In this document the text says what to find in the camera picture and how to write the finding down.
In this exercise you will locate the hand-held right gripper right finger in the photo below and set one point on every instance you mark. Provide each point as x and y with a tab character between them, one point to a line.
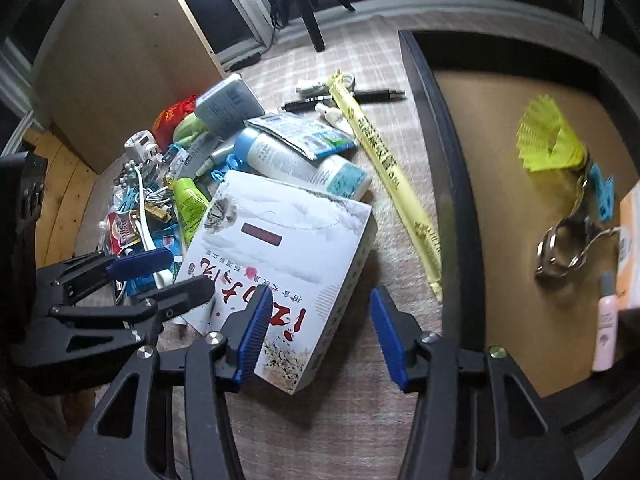
387	340

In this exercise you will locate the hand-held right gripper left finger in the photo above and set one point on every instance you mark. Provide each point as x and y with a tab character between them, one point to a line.
252	340

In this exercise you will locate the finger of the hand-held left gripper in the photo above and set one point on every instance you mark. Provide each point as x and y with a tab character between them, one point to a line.
140	262
175	296

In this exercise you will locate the white massager with grey balls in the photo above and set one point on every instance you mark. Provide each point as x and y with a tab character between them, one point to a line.
129	169

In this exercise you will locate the white printed cardboard box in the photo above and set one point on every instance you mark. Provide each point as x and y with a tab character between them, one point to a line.
300	240

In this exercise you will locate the black storage container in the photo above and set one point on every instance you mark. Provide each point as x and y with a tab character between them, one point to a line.
440	160

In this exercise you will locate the black pen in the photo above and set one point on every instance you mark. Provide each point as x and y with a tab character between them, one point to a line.
372	95

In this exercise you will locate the red coffee sachet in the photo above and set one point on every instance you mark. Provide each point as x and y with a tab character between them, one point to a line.
120	230

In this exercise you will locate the white plug adapter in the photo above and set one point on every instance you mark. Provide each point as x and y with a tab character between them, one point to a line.
140	147

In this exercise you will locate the light green cloth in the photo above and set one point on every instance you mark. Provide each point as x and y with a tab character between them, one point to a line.
187	130

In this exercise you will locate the red cloth bag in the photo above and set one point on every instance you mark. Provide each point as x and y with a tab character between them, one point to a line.
170	120

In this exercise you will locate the long yellow paper packet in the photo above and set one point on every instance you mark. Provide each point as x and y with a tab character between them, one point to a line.
395	180

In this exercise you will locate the white and blue spray bottle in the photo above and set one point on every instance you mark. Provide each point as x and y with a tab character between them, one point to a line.
280	160

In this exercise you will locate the metal key rings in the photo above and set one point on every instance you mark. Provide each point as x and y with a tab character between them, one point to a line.
552	252

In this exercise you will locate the blue and white sachet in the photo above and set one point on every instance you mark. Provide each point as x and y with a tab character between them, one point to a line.
310	137

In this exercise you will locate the large cardboard box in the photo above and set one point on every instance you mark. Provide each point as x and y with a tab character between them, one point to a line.
125	50

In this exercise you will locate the pink bottle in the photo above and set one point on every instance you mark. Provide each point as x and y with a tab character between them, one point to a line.
606	332

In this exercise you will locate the black power strip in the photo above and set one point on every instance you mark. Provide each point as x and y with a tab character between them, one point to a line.
245	60

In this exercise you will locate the small white tube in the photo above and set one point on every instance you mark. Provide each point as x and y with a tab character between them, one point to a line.
331	116

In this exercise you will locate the white and green tube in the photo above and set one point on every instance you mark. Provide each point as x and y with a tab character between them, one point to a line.
310	87

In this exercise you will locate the orange and white box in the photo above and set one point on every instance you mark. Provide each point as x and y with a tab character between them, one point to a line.
631	255

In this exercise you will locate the small blue clip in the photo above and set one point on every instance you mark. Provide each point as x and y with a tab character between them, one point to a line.
600	190

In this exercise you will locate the black tripod leg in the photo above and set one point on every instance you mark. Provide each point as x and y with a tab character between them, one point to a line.
312	20

